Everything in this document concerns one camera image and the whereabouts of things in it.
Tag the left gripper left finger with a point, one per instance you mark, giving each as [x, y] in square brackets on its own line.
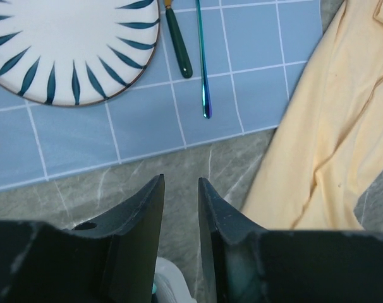
[131, 232]

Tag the white plastic basket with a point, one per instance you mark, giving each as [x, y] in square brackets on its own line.
[170, 284]

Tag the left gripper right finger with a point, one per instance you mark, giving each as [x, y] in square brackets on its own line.
[231, 263]

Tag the striped white plate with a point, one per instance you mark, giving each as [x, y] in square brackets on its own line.
[75, 53]

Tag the green handled knife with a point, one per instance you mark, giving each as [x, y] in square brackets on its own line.
[180, 50]

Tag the cream yellow t shirt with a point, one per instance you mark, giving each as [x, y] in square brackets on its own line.
[328, 148]

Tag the blue checked placemat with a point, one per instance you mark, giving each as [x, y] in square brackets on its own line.
[255, 52]

